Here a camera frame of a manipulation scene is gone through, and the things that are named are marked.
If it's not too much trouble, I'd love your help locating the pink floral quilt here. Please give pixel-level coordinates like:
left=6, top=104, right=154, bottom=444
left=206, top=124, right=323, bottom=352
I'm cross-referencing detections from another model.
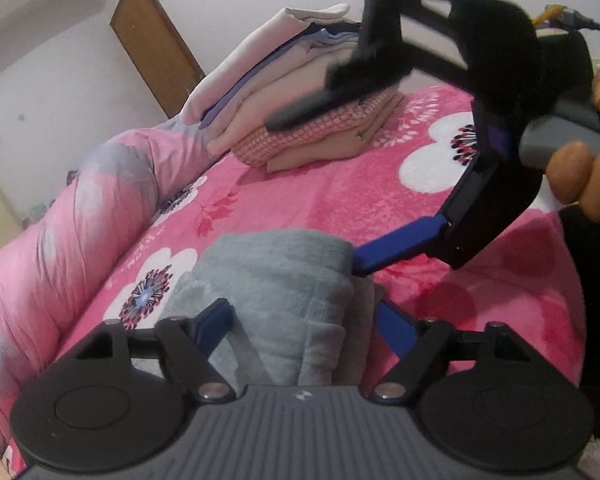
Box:
left=0, top=115, right=221, bottom=461

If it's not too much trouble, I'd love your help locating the person's right forearm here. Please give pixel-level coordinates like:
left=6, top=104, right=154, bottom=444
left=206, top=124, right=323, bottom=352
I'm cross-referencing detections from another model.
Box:
left=560, top=205, right=600, bottom=436

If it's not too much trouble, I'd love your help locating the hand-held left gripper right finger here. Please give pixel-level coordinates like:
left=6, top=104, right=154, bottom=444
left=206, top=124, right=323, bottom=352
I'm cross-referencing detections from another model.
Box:
left=372, top=300, right=531, bottom=403

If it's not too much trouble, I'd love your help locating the pink flower print blanket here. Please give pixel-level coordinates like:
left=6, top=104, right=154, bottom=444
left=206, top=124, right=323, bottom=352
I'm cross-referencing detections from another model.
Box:
left=10, top=85, right=588, bottom=461

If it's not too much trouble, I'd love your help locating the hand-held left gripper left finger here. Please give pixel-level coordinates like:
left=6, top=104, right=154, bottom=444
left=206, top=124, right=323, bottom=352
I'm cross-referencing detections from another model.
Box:
left=75, top=298, right=233, bottom=401

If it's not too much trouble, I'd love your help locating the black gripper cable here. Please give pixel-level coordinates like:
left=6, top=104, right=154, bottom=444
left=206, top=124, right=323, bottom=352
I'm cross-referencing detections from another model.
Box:
left=532, top=4, right=600, bottom=38

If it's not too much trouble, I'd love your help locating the brown wooden door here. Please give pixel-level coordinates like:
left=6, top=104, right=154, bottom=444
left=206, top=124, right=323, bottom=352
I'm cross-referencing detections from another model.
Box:
left=110, top=0, right=206, bottom=118

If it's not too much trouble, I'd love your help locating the person's right hand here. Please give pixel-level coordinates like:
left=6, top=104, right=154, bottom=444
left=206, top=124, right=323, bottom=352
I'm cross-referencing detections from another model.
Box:
left=545, top=67, right=600, bottom=236

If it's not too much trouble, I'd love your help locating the stack of folded clothes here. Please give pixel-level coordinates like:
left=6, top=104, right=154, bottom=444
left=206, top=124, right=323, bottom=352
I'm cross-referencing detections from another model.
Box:
left=180, top=2, right=406, bottom=173

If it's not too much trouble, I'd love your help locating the grey sweatshirt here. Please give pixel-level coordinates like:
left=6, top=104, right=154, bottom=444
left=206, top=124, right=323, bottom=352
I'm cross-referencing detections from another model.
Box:
left=130, top=229, right=376, bottom=386

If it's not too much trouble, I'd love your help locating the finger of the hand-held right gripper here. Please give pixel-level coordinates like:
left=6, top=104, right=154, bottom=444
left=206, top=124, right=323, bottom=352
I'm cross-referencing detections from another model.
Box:
left=352, top=102, right=546, bottom=277
left=265, top=0, right=536, bottom=131

